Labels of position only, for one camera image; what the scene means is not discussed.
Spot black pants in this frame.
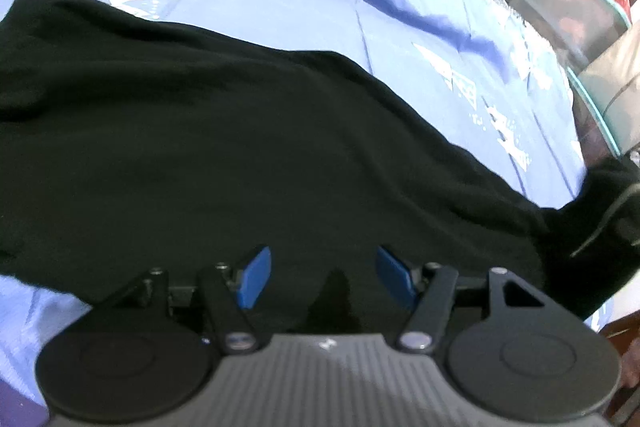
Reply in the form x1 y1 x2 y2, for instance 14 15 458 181
1 0 639 333

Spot beige fabric bag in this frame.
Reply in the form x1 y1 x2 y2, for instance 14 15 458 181
578 23 640 155

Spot clear storage box teal lid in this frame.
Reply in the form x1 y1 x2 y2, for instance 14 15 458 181
504 0 633 73

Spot blue patterned bedsheet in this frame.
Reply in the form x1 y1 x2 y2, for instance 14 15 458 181
0 0 614 427

